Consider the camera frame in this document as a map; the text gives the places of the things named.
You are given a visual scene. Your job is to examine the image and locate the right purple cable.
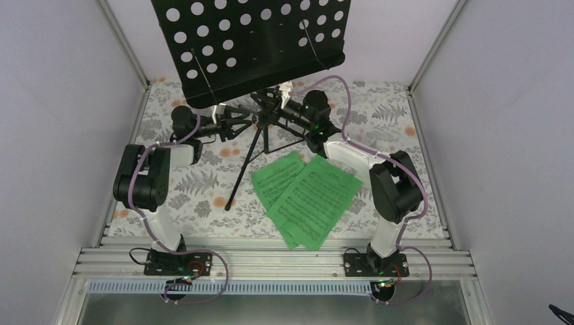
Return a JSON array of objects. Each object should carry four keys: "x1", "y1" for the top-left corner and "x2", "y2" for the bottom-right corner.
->
[{"x1": 291, "y1": 75, "x2": 433, "y2": 307}]

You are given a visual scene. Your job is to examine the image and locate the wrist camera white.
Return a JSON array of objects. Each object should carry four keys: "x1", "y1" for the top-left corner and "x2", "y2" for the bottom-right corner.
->
[
  {"x1": 278, "y1": 81, "x2": 294, "y2": 110},
  {"x1": 211, "y1": 103, "x2": 227, "y2": 124}
]

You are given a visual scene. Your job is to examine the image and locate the aluminium rail frame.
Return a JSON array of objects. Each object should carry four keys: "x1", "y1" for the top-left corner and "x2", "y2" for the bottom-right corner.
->
[{"x1": 56, "y1": 236, "x2": 491, "y2": 324}]

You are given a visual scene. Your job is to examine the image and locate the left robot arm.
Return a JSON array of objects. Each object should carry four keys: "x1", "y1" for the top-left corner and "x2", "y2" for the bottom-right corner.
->
[{"x1": 112, "y1": 104, "x2": 252, "y2": 274}]

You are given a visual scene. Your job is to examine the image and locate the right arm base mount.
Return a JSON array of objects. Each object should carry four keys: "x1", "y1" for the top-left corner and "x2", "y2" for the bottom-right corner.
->
[{"x1": 343, "y1": 248, "x2": 410, "y2": 303}]

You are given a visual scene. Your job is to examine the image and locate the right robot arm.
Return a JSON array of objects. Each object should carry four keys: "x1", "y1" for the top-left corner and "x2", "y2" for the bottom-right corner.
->
[{"x1": 259, "y1": 88, "x2": 428, "y2": 276}]

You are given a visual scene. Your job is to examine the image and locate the black perforated music stand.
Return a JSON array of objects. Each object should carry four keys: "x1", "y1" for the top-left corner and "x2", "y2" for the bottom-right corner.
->
[{"x1": 150, "y1": 0, "x2": 353, "y2": 212}]

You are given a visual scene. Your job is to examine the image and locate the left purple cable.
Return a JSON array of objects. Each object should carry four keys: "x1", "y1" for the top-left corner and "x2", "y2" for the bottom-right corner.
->
[{"x1": 127, "y1": 112, "x2": 230, "y2": 306}]

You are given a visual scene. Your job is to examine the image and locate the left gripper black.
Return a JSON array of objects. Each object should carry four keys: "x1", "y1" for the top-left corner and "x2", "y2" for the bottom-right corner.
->
[{"x1": 192, "y1": 106, "x2": 252, "y2": 143}]

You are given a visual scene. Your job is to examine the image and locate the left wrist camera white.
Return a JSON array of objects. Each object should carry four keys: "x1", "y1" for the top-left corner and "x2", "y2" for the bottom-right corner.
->
[{"x1": 211, "y1": 103, "x2": 227, "y2": 124}]

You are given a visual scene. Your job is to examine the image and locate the purple cable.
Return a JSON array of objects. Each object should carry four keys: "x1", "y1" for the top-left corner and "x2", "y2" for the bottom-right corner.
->
[
  {"x1": 127, "y1": 112, "x2": 230, "y2": 306},
  {"x1": 291, "y1": 75, "x2": 433, "y2": 307}
]

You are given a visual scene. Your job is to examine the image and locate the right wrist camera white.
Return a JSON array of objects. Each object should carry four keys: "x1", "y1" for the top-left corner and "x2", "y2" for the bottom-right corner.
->
[{"x1": 278, "y1": 81, "x2": 294, "y2": 110}]

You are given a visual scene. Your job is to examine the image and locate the floral patterned table mat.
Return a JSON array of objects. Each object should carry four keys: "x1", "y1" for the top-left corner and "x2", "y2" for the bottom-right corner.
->
[{"x1": 109, "y1": 77, "x2": 445, "y2": 241}]

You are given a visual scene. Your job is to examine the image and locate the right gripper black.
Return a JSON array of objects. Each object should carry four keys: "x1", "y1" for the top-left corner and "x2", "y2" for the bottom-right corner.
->
[{"x1": 250, "y1": 89, "x2": 313, "y2": 131}]

